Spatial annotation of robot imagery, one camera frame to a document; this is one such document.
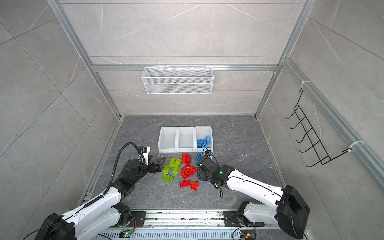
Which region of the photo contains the white storage bin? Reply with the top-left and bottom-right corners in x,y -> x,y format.
158,127 -> 178,153
177,127 -> 196,153
194,126 -> 214,152

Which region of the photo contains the white right storage bin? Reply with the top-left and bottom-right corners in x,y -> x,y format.
194,126 -> 214,152

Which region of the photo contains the green lego brick upper right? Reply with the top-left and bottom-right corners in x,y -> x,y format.
172,159 -> 182,176

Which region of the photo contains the blue lego brick top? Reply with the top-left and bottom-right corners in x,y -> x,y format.
195,153 -> 202,163

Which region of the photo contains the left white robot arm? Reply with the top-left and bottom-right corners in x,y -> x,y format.
35,157 -> 166,240

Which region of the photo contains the red arch lego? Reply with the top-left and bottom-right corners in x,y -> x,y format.
181,165 -> 197,180

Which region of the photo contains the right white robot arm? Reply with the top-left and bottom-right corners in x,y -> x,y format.
198,156 -> 311,240

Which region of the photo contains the red double lego brick top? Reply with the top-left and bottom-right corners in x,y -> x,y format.
182,153 -> 191,165

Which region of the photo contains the green lego brick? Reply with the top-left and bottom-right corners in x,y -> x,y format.
169,158 -> 176,168
172,159 -> 182,176
163,165 -> 170,175
162,175 -> 174,183

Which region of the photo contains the white middle storage bin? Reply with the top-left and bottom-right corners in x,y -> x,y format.
177,127 -> 196,153

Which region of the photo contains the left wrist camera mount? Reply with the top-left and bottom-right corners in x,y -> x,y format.
139,146 -> 151,165

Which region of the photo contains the white wire mesh basket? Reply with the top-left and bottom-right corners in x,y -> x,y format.
142,67 -> 214,95

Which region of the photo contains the green lego brick bottom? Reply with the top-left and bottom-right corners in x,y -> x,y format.
162,175 -> 174,183

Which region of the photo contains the green lego brick upper left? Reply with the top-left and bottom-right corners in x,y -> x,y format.
169,158 -> 176,168

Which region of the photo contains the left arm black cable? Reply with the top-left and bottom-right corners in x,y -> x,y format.
101,142 -> 142,196

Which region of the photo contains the white left storage bin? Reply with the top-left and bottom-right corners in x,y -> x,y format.
158,127 -> 178,153

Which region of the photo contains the metal base rail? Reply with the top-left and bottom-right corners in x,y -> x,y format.
75,209 -> 292,240

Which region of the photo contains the black wire hook rack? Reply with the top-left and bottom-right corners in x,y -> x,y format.
284,89 -> 366,168

